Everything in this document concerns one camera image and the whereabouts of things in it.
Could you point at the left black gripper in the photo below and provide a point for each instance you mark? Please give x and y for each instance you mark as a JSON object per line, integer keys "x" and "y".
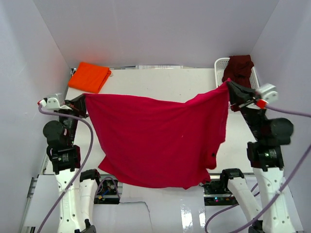
{"x": 77, "y": 103}

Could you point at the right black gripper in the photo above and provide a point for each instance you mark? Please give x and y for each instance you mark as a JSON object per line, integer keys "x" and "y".
{"x": 240, "y": 94}

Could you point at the bright red t shirt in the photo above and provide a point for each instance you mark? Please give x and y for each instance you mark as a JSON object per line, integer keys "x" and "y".
{"x": 159, "y": 144}

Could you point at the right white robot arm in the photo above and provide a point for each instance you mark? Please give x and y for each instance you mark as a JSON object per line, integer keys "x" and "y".
{"x": 265, "y": 157}

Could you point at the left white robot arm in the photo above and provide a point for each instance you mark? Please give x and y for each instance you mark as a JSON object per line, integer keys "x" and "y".
{"x": 76, "y": 188}

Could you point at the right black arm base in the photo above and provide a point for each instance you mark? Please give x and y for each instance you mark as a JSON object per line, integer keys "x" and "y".
{"x": 215, "y": 194}

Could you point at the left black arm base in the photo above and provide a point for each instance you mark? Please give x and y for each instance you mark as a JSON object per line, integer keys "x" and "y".
{"x": 108, "y": 191}

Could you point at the dark maroon t shirt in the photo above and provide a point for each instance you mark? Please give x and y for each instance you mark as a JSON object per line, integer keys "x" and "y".
{"x": 239, "y": 70}

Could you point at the folded orange t shirt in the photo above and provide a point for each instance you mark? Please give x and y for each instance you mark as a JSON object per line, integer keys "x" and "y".
{"x": 89, "y": 78}

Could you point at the white plastic basket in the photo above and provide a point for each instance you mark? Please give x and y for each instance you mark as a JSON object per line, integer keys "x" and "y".
{"x": 219, "y": 68}

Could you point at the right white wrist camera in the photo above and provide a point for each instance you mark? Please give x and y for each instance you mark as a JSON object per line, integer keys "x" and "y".
{"x": 265, "y": 94}

